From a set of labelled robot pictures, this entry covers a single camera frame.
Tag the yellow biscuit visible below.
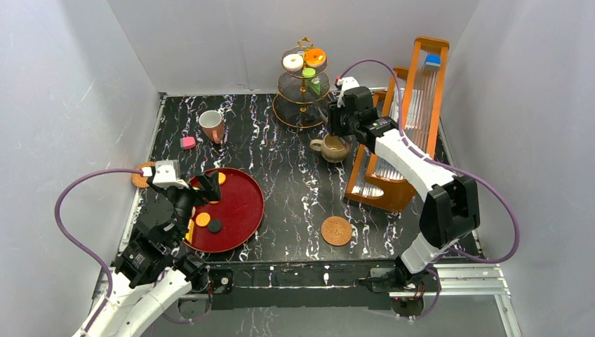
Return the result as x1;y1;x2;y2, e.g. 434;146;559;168
218;172;227;185
194;212;211;227

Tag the black sandwich cookie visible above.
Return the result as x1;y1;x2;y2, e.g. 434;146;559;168
207;219;222;233

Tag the green triangular cake slice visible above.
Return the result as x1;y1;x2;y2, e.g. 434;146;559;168
307;77;321;95

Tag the green macaron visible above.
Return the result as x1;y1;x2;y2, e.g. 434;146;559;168
302;67;316;79

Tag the orange donut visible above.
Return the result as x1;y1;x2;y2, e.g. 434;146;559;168
304;48;326;68

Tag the white donut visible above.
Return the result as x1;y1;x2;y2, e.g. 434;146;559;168
282;53;304;72

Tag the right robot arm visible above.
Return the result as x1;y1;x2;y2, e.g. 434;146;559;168
328;85;480;291

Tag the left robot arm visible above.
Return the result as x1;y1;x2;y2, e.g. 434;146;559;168
67;161;221;336

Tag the three-tier glass cake stand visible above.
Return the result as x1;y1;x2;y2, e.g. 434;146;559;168
273;37;332;128

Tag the beige mug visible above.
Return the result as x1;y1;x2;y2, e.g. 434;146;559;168
309;135;350;163

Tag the yellow layered cake slice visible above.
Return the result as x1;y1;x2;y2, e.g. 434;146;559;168
185;219;196;244

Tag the red round tray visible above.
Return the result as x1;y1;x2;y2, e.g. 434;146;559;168
184;168;265;253

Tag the pink grey eraser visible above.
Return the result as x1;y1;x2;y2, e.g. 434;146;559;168
180;136;196;150

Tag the woven coaster left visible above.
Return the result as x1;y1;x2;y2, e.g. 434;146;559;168
131;161;155;189

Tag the woven coaster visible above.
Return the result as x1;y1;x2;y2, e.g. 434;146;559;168
131;161;155;189
321;216;352;246

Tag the orange wooden rack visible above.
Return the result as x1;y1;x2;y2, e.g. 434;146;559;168
345;37;449;212

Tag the pink mug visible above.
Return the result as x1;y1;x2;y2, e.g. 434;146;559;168
199;110;225;144

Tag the blue eraser block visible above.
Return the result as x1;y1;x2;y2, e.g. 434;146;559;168
423;54;441;72

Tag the woven coaster front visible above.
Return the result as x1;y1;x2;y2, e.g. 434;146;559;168
321;216;352;246

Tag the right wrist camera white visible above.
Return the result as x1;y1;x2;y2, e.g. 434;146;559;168
335;77;360;107

